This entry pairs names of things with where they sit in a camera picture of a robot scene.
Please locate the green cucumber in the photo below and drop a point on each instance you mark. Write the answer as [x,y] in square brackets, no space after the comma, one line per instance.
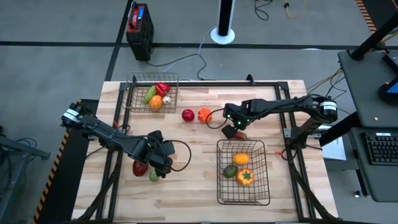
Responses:
[149,95]

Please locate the small red tag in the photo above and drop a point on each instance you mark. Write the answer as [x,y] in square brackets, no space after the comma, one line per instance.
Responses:
[115,124]
[278,153]

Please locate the orange ribbed pumpkin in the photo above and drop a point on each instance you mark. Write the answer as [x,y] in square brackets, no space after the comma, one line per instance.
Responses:
[204,115]

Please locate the dark red apple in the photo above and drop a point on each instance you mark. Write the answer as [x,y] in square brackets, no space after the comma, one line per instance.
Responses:
[139,169]

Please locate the light green lime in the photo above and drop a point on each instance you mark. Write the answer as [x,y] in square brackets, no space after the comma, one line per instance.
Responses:
[153,177]

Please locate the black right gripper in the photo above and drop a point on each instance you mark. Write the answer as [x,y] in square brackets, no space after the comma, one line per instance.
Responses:
[237,113]

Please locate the red bell pepper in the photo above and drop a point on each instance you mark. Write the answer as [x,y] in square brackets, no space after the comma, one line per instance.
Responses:
[162,89]

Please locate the yellow lemon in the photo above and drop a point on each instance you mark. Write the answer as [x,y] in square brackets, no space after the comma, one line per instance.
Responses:
[241,159]

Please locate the red tomato green calyx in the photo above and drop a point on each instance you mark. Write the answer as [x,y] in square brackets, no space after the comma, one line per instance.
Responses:
[188,115]

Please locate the orange persimmon green calyx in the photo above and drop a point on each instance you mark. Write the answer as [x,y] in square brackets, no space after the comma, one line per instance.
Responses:
[245,177]

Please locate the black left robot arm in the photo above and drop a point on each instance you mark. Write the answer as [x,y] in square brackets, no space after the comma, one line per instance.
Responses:
[105,132]

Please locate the dark green avocado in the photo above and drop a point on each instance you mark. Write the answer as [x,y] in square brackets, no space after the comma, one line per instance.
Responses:
[230,171]

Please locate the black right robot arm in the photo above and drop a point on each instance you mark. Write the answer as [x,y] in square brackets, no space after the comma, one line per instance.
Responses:
[280,107]

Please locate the black red case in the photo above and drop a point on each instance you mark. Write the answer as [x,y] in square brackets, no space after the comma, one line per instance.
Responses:
[140,37]

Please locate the black keyboard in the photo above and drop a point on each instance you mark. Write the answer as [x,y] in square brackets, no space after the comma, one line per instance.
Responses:
[382,149]

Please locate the white paper sheet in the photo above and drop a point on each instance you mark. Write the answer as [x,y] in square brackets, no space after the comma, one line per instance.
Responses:
[334,151]

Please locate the black metal stand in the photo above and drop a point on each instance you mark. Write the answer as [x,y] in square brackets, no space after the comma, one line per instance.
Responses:
[18,149]

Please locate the red chili pepper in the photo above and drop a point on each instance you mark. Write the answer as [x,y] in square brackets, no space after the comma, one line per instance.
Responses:
[242,136]

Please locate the black aluminium rig frame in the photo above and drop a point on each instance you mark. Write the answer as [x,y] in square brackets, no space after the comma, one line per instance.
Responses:
[217,84]

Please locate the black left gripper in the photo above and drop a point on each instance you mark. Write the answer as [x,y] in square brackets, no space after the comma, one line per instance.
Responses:
[160,154]

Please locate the grey desk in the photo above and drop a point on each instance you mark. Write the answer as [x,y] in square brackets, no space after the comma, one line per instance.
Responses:
[367,102]

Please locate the black hazard striped mat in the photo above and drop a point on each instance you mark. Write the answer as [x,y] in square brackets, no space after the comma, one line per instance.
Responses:
[382,7]
[62,186]

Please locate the white garlic bulb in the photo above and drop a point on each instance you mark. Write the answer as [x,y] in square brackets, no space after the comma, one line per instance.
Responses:
[167,100]

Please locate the orange yellow bell pepper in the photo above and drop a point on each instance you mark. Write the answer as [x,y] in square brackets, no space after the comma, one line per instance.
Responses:
[155,101]

